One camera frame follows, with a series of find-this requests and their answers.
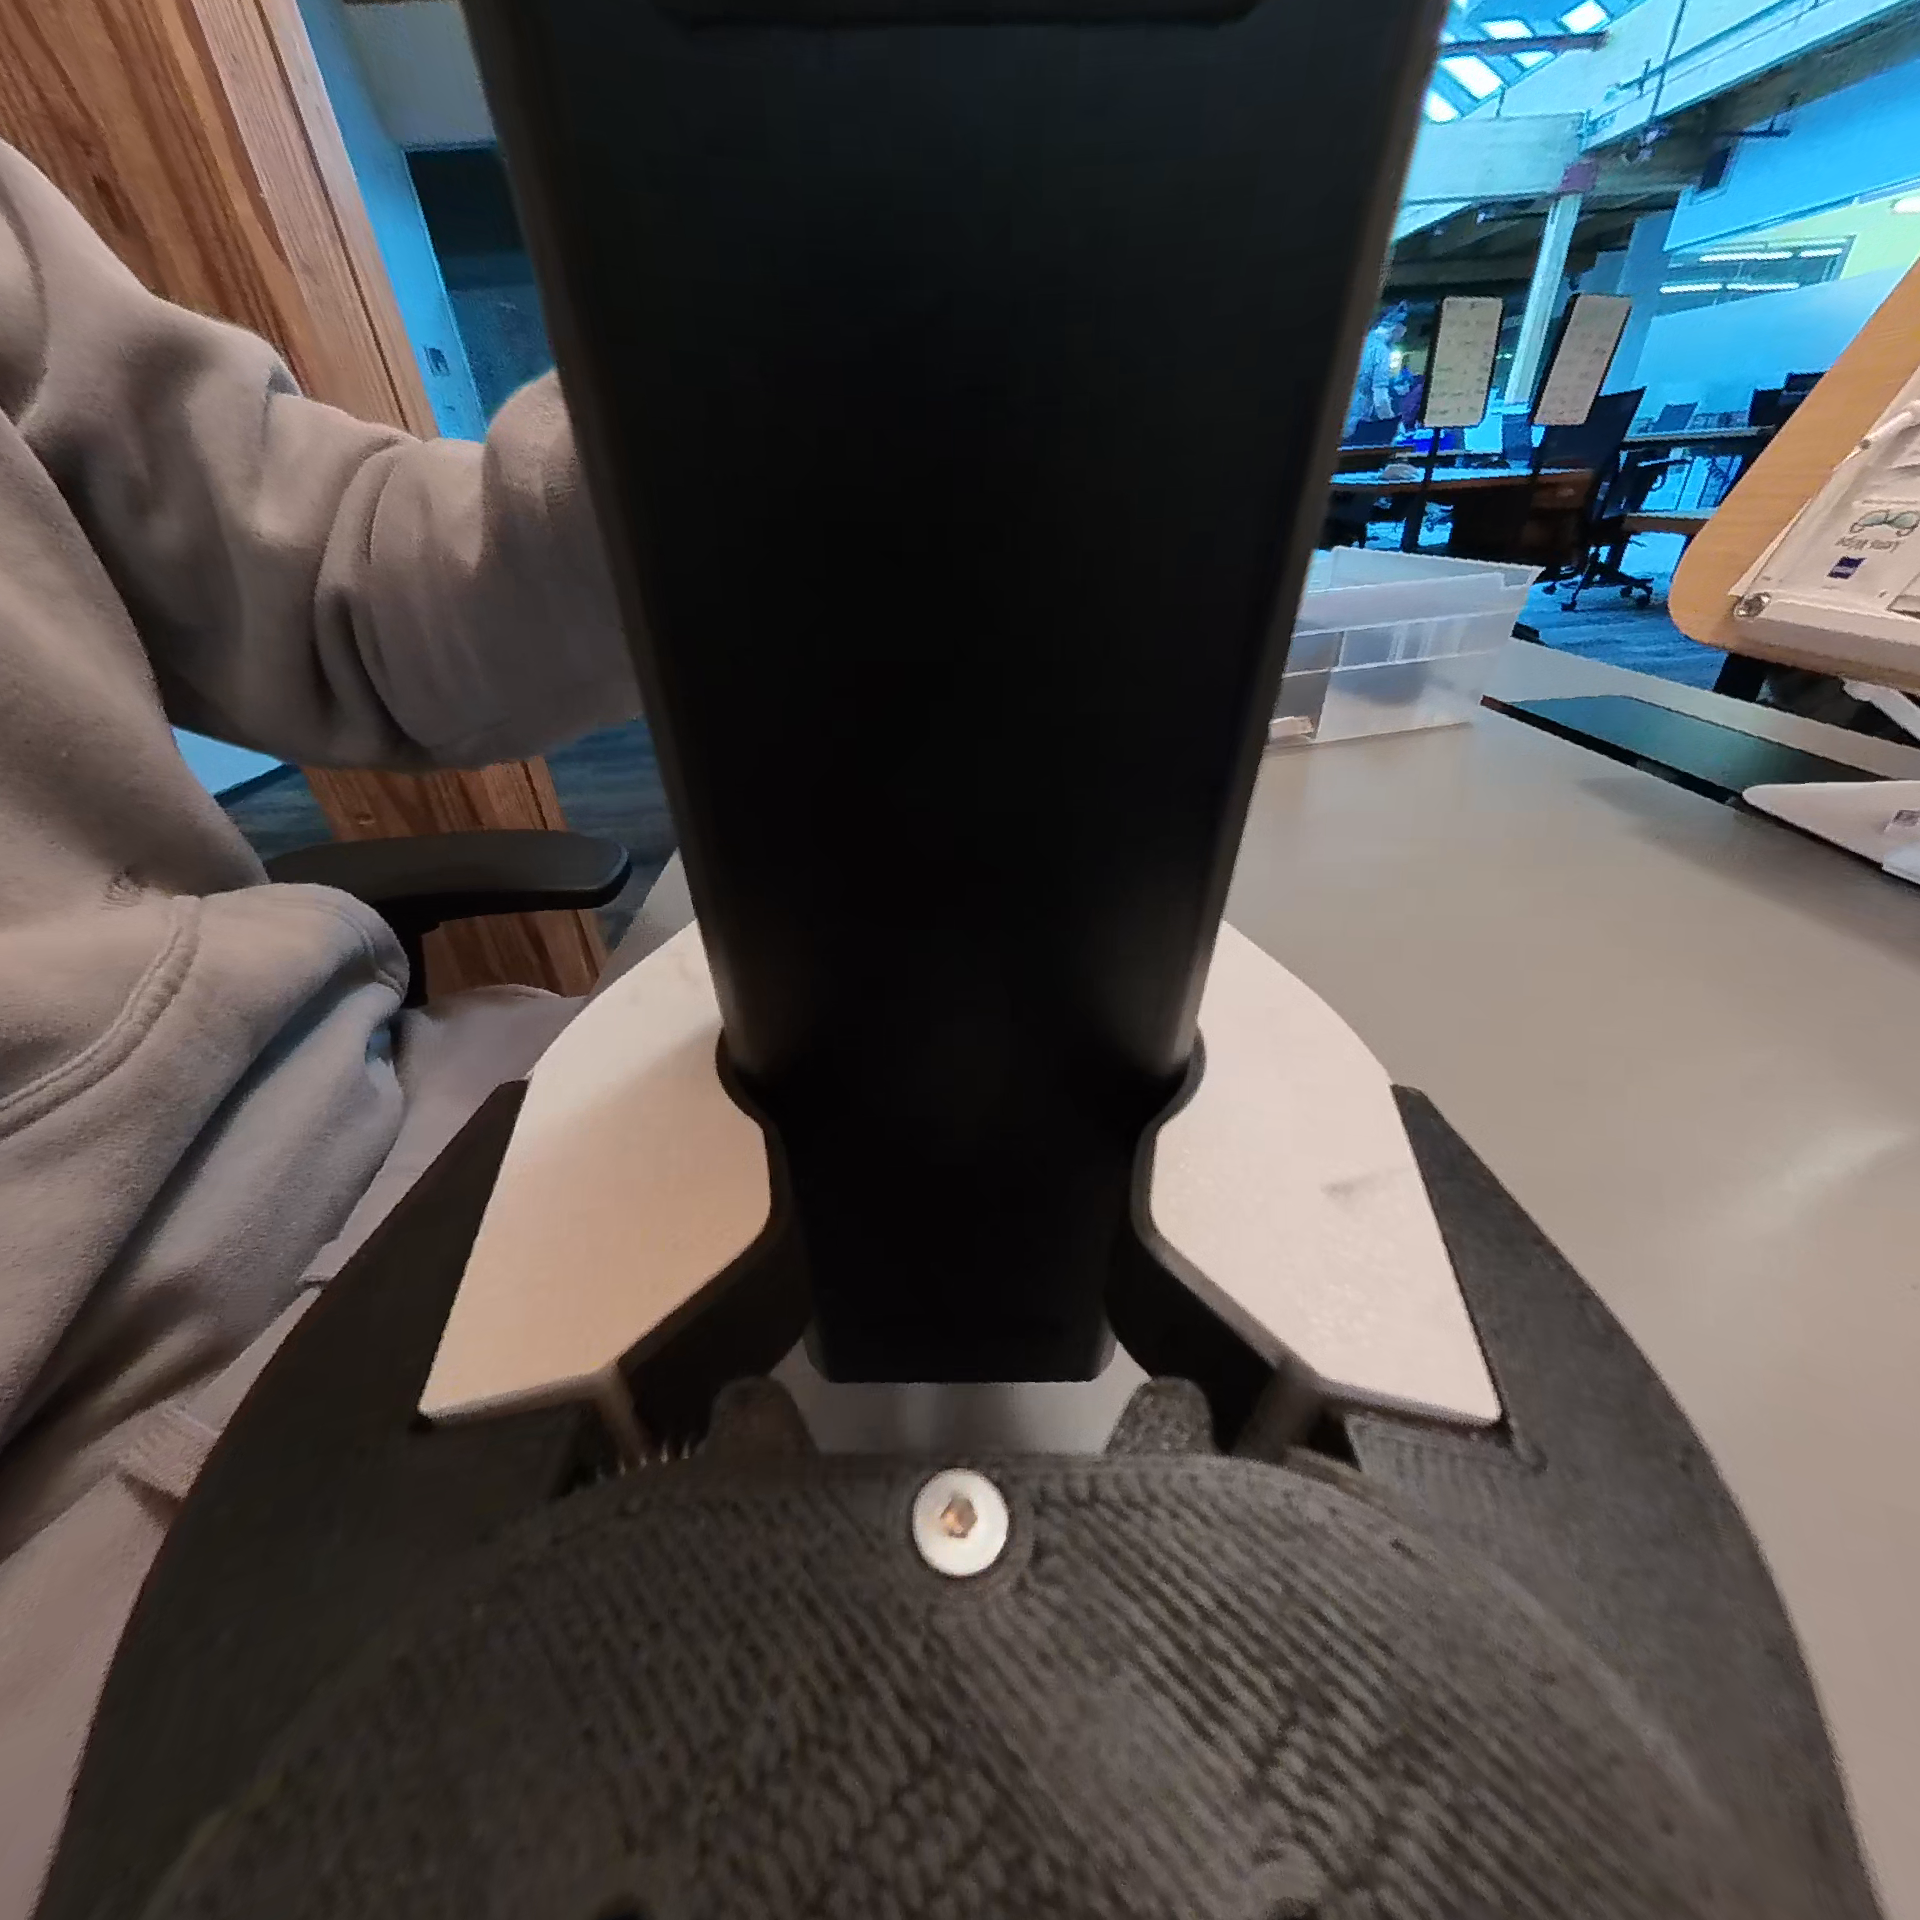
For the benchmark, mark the wooden office desk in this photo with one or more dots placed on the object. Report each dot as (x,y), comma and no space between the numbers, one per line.
(1484,487)

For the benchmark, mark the clear plastic bin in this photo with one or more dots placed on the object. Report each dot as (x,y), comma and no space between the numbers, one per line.
(1395,661)

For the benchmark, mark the person's left forearm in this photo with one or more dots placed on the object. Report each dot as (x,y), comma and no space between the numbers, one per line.
(435,599)

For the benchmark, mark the person in grey hoodie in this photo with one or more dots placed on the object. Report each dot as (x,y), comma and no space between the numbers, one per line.
(137,975)

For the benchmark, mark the person's grey pants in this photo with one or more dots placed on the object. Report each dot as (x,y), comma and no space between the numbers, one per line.
(61,1723)

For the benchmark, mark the tilted wooden board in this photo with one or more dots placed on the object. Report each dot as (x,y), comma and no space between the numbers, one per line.
(1771,511)

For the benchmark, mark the white printed sheet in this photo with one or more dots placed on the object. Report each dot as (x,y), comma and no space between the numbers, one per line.
(1838,563)

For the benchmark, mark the black chair armrest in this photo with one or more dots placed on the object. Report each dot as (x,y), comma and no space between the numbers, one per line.
(494,869)

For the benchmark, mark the black office chair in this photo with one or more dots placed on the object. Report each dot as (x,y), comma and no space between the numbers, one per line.
(1605,464)

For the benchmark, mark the whiteboard on stand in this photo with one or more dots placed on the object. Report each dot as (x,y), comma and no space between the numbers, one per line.
(1583,359)
(1463,359)

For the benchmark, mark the black desk mat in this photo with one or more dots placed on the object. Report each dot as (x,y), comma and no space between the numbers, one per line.
(1652,735)

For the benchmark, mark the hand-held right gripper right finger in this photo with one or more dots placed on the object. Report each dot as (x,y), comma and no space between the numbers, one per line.
(1306,1201)

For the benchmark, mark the black rectangular device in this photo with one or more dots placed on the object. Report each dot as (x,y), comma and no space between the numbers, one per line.
(961,599)

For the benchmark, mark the wooden pillar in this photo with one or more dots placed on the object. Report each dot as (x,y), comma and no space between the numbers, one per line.
(196,150)

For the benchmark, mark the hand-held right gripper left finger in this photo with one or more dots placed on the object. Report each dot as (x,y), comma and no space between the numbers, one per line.
(601,1201)

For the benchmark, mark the white stand base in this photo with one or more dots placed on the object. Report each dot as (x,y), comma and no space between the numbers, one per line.
(1845,825)

